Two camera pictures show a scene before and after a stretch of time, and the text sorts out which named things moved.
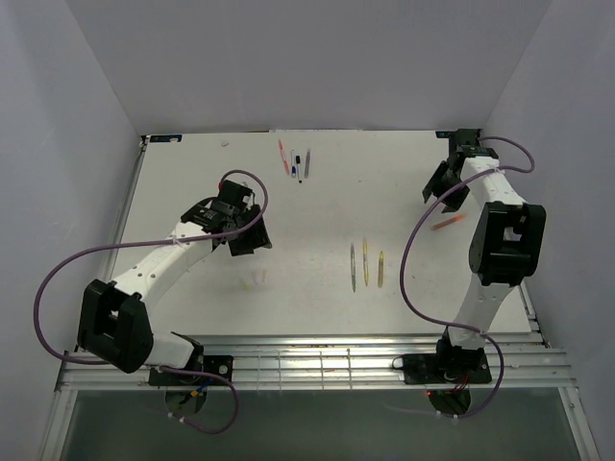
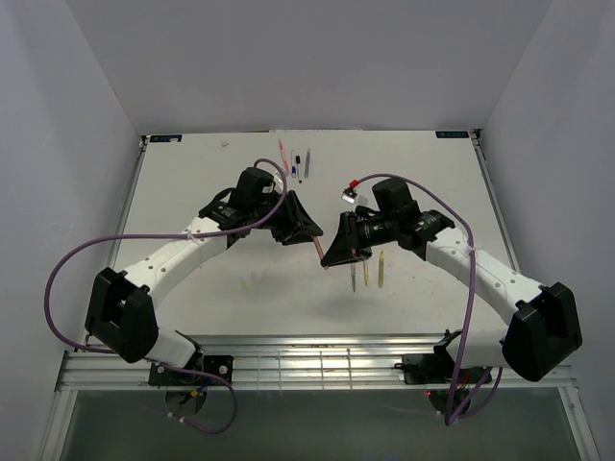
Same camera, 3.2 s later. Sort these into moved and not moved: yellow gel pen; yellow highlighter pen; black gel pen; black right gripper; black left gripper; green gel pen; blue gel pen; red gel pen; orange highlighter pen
Moved: orange highlighter pen; black right gripper; black left gripper
Not moved: red gel pen; black gel pen; yellow highlighter pen; blue gel pen; yellow gel pen; green gel pen
